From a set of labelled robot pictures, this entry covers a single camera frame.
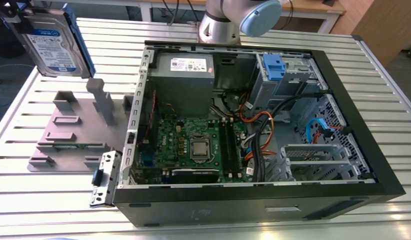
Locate grey plastic parts rack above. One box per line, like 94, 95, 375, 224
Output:
27, 77, 136, 174

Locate metal card retention bracket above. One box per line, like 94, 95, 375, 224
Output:
88, 150, 123, 208

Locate silver CPU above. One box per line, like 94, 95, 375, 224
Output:
191, 141, 211, 158

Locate green RAM stick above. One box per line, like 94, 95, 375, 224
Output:
54, 143, 106, 151

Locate black graphics card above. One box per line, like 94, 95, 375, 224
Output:
162, 168, 220, 185

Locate orange wire bundle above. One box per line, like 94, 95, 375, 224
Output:
240, 112, 278, 161

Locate black open PC case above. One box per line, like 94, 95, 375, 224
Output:
114, 39, 407, 228

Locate wooden desk with white frame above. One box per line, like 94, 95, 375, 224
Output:
138, 0, 347, 35

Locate black office chair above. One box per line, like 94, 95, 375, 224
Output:
0, 17, 28, 59

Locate grey power supply unit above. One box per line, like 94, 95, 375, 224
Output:
148, 52, 216, 119

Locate wooden cabinet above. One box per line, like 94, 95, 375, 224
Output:
330, 0, 411, 66

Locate blue expansion slot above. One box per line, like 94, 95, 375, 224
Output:
140, 151, 156, 167

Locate black RAM slot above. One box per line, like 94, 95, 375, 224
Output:
227, 117, 243, 179
219, 117, 236, 180

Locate grey metal drive cage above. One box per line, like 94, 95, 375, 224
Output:
251, 51, 329, 118

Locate blue disk wire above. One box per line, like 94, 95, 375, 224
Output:
305, 118, 330, 145

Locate red disk wire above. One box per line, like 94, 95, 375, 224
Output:
327, 124, 354, 137

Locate blue plastic drive latch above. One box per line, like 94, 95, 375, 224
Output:
263, 54, 287, 81

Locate thin red wire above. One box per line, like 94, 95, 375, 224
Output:
142, 89, 159, 145

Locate hard disk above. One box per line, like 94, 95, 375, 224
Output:
0, 2, 96, 80

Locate CPU socket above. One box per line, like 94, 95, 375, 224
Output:
187, 134, 214, 165

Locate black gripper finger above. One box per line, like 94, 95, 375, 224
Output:
0, 0, 35, 35

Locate green motherboard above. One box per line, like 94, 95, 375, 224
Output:
131, 117, 250, 185

